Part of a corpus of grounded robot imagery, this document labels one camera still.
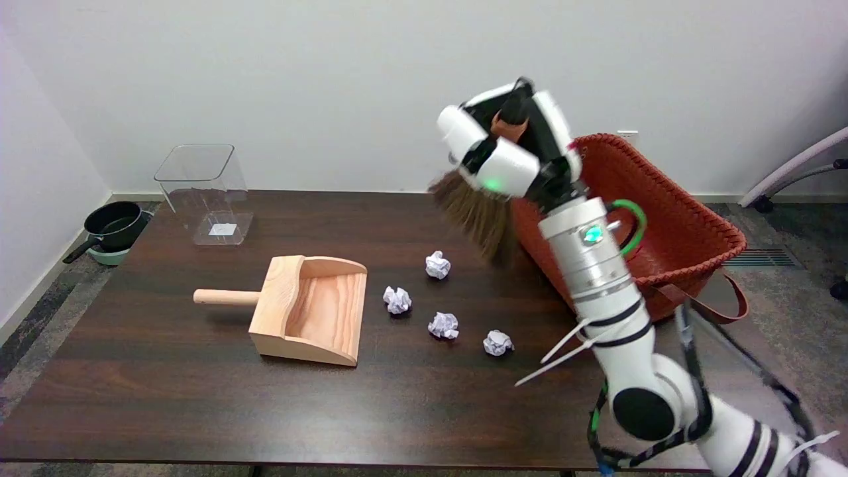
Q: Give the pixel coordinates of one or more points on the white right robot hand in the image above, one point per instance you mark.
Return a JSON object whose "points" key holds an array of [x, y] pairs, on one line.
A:
{"points": [[510, 169]]}

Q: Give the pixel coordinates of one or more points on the brown straw hand broom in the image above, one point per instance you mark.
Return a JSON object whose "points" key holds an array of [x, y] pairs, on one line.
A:
{"points": [[477, 212]]}

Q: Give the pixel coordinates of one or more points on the white paper ball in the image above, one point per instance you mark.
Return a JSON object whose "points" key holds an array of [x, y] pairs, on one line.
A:
{"points": [[497, 342], [444, 325], [397, 300], [438, 265]]}

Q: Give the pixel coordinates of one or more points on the wooden dustpan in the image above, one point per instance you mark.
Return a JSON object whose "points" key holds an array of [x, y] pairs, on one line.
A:
{"points": [[318, 311]]}

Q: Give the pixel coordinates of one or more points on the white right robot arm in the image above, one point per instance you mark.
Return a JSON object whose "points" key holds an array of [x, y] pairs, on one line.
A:
{"points": [[596, 265]]}

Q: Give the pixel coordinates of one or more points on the red woven basket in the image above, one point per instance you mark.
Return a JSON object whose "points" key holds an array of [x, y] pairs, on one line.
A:
{"points": [[676, 225]]}

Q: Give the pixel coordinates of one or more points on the floor vent grille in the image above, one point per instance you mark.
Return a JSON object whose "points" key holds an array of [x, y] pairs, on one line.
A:
{"points": [[758, 257]]}

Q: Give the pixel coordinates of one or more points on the white container sticker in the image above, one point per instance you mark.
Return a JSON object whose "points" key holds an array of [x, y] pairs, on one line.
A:
{"points": [[222, 229]]}

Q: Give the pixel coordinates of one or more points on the clear plastic container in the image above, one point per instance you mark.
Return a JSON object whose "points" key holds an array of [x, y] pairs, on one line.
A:
{"points": [[199, 172]]}

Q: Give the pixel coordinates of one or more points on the black chair caster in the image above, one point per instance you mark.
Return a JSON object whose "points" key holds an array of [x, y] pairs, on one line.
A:
{"points": [[840, 289]]}

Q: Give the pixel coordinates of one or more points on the black frying pan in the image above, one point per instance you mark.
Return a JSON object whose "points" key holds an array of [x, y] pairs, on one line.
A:
{"points": [[116, 222]]}

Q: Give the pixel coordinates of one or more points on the teal pot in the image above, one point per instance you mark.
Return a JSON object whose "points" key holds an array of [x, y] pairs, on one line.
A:
{"points": [[109, 256]]}

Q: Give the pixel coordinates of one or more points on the white wall socket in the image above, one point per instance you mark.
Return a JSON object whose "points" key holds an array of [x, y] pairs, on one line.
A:
{"points": [[628, 136]]}

